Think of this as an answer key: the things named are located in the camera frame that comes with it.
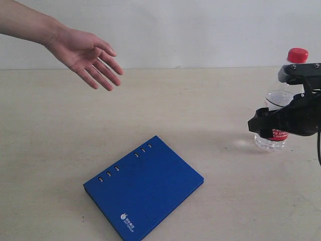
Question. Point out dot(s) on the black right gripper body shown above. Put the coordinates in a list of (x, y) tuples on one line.
[(306, 114)]

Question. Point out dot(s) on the person's bare forearm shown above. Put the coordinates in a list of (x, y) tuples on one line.
[(20, 21)]

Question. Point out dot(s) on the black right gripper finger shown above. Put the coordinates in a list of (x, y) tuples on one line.
[(265, 121)]

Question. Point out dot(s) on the clear plastic water bottle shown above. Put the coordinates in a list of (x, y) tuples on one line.
[(278, 96)]

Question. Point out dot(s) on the person's open hand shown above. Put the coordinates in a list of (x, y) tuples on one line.
[(88, 56)]

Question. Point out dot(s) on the blue ring binder notebook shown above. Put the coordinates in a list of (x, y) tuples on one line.
[(141, 189)]

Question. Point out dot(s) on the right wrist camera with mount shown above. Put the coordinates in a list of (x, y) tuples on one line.
[(307, 75)]

